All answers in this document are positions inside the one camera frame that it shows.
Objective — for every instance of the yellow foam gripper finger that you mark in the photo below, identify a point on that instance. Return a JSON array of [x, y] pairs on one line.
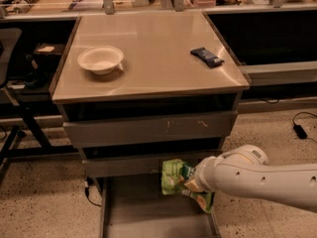
[[193, 186]]

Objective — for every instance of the green rice chip bag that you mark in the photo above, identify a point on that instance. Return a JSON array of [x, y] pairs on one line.
[[174, 174]]

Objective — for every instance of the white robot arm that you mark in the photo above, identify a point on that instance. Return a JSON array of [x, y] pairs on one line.
[[246, 172]]

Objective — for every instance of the grey middle drawer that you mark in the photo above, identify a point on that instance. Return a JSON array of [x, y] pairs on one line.
[[140, 164]]

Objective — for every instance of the grey top drawer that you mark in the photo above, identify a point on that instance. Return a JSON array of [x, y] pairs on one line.
[[150, 129]]

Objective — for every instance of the grey open bottom drawer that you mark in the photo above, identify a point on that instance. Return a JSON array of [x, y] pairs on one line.
[[134, 207]]

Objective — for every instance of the grey drawer cabinet with counter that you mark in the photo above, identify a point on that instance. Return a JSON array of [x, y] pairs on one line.
[[158, 76]]

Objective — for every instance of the dark blue snack bar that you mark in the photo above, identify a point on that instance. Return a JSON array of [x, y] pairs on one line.
[[207, 57]]

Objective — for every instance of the white paper bowl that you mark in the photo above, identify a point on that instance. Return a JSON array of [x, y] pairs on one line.
[[100, 60]]

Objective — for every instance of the black box with label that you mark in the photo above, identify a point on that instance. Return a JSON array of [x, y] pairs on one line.
[[49, 49]]

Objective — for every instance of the black coiled tool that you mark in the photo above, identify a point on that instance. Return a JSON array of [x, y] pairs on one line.
[[23, 6]]

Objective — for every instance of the black power adapter with cable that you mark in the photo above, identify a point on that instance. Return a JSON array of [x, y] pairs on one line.
[[298, 129]]

